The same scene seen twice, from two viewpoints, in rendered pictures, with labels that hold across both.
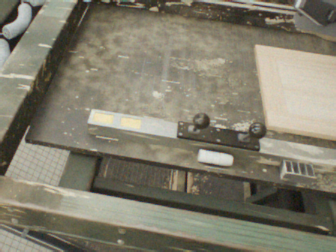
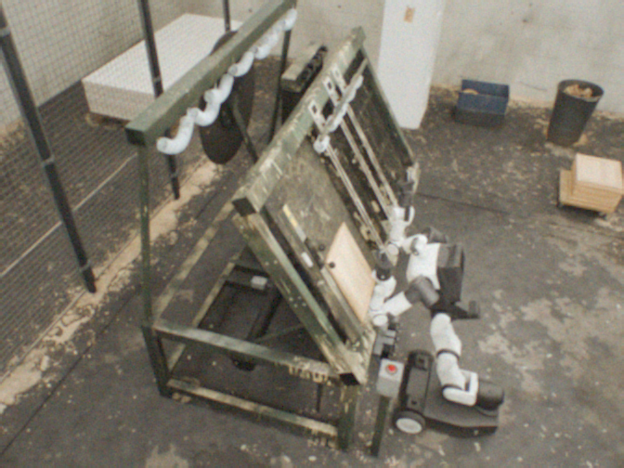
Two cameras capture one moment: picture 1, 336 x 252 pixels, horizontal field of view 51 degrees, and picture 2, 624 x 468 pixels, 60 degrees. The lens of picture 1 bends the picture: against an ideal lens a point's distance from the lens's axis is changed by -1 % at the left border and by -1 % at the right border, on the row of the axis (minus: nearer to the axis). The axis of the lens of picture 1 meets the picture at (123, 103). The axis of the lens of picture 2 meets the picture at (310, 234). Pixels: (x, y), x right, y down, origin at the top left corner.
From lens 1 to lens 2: 205 cm
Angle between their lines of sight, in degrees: 34
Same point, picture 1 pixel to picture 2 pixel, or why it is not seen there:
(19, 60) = (279, 157)
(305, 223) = not seen: hidden behind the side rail
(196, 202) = not seen: hidden behind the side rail
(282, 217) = not seen: hidden behind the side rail
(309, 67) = (351, 251)
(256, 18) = (352, 208)
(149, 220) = (286, 266)
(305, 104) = (341, 265)
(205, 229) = (297, 281)
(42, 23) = (292, 138)
